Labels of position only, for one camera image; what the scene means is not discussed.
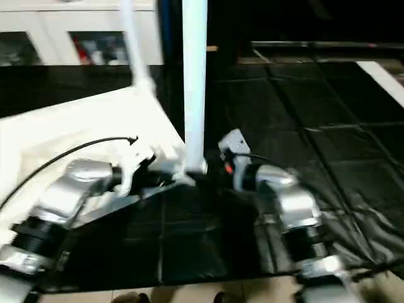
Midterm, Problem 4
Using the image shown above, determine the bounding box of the black metal stand bar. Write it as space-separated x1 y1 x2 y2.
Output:
348 257 404 280

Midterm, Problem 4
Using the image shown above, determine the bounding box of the white plastic table leg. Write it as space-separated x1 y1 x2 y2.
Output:
121 0 158 94
182 0 210 178

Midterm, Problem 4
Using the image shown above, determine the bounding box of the red white package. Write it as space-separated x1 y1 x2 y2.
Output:
77 39 91 64

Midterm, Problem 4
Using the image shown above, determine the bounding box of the white board strip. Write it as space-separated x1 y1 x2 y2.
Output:
356 61 404 108

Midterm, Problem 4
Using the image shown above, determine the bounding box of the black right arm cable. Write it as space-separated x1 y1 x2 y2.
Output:
235 153 404 275

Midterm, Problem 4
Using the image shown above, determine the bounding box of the white plastic table top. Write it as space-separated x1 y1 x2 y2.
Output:
0 84 209 250

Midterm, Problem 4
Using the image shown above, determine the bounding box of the dark left robot foot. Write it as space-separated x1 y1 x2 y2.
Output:
112 292 150 303

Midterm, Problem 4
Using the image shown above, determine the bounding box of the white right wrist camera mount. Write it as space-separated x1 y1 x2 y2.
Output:
218 128 255 193

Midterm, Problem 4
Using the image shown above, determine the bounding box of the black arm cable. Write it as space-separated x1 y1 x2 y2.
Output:
235 153 404 275
0 136 140 211

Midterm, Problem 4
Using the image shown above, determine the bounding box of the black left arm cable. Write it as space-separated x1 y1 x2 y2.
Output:
0 136 140 211

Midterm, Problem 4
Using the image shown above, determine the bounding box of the black work mat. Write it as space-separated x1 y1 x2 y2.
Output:
0 61 404 293

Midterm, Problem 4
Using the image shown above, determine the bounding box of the black television screen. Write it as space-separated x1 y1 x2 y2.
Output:
251 0 404 50

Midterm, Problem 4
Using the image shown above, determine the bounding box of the white glass-door cabinet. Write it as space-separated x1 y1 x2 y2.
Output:
0 0 165 66

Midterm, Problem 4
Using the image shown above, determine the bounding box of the dark blue black cabinet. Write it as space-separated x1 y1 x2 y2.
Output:
157 0 253 66

